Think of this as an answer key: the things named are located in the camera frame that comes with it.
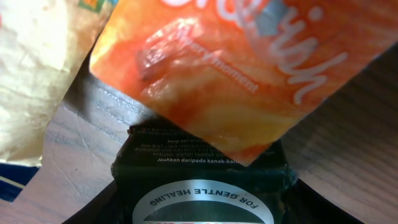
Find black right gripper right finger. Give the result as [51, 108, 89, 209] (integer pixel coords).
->
[285, 179, 364, 224]

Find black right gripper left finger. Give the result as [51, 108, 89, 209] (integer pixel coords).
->
[62, 181, 120, 224]

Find green round-label box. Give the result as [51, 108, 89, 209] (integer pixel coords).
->
[111, 119, 295, 224]

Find orange white Kleenex tissue pack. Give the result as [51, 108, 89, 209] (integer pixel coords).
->
[90, 0, 397, 166]

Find orange yellow snack bag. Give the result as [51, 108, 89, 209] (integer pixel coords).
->
[1, 0, 116, 202]

